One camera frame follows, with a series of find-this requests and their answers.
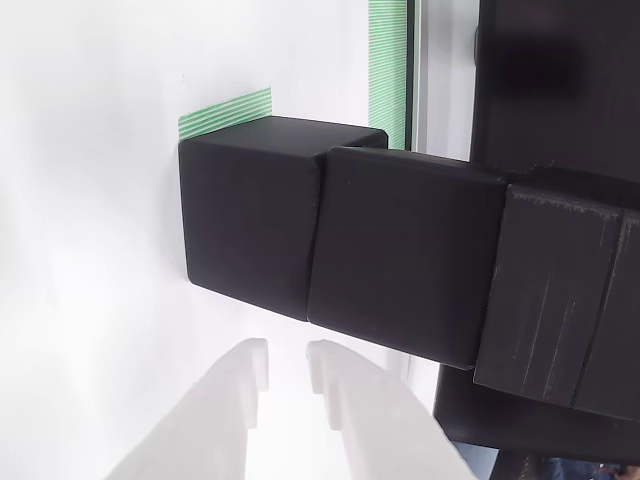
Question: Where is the black cube with scuff mark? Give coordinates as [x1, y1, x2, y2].
[178, 115, 390, 321]

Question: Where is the green striped square marker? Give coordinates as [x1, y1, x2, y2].
[178, 87, 275, 142]

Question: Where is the green striped edge strip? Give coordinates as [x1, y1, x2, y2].
[367, 0, 409, 150]

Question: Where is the large black panel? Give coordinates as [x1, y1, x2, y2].
[432, 0, 640, 464]

